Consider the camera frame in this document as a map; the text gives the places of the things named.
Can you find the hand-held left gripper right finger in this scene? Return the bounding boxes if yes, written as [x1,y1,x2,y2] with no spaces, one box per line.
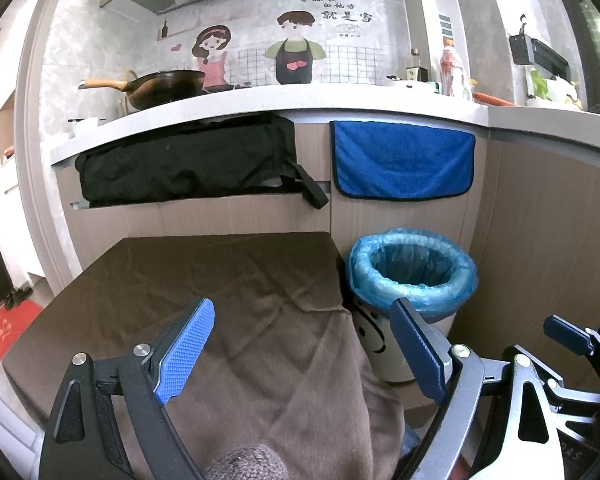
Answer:
[390,297,566,480]

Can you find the black wall rack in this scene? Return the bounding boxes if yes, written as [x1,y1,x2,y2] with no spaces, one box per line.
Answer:
[509,12,571,78]

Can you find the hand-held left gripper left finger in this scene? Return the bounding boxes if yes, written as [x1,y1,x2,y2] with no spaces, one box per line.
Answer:
[39,297,216,480]

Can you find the black fabric bag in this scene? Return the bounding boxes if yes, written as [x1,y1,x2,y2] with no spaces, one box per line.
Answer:
[75,114,329,211]

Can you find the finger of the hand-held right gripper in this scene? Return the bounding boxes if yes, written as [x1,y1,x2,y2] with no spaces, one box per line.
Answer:
[502,344,600,406]
[543,314,600,361]

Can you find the brown knit cloth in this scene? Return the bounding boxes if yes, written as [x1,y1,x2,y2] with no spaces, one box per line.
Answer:
[212,441,291,480]

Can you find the black wok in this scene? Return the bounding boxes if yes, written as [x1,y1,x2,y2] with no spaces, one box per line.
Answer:
[78,70,207,111]

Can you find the cartoon wall sticker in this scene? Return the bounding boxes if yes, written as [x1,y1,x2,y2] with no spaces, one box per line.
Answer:
[157,0,381,86]

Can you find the orange carrot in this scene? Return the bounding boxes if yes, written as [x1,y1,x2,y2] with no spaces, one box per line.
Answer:
[472,91,516,108]

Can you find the red label plastic bottle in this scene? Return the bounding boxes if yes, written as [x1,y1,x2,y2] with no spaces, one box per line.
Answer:
[440,37,473,98]

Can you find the blue towel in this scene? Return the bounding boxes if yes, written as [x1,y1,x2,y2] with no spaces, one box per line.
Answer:
[329,120,477,201]

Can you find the white trash bin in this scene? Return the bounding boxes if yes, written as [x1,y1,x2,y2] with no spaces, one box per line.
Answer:
[352,295,456,385]

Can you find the green leafy plant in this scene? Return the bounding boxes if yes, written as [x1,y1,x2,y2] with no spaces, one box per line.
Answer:
[527,69,581,106]

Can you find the white water heater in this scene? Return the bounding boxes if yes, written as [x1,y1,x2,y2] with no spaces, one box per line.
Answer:
[402,0,468,83]

